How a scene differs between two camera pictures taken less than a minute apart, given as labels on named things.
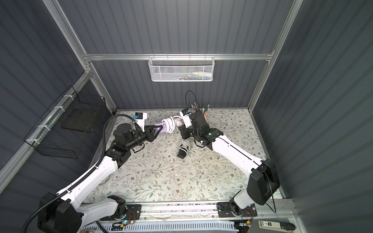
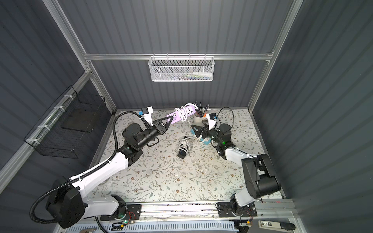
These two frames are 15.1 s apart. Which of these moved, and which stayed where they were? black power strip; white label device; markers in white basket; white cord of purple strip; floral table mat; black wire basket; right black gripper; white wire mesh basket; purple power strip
Moved: purple power strip; white cord of purple strip; right black gripper
Stayed: floral table mat; markers in white basket; black wire basket; white wire mesh basket; black power strip; white label device
